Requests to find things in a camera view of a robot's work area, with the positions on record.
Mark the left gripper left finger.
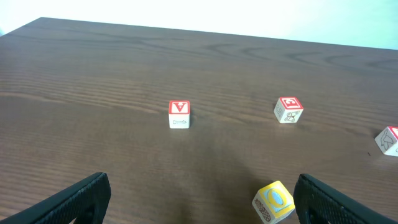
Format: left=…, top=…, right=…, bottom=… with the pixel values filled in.
left=1, top=172, right=111, bottom=224

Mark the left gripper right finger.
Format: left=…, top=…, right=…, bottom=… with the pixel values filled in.
left=293, top=174, right=397, bottom=224

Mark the red letter I block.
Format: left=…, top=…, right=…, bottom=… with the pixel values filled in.
left=374, top=126, right=398, bottom=157

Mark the red letter A block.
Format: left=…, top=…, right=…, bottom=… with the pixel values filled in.
left=169, top=100, right=190, bottom=129

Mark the yellow letter O block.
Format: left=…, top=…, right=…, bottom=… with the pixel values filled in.
left=252, top=181, right=295, bottom=224

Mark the red letter E block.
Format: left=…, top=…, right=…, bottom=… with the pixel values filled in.
left=274, top=96, right=304, bottom=124

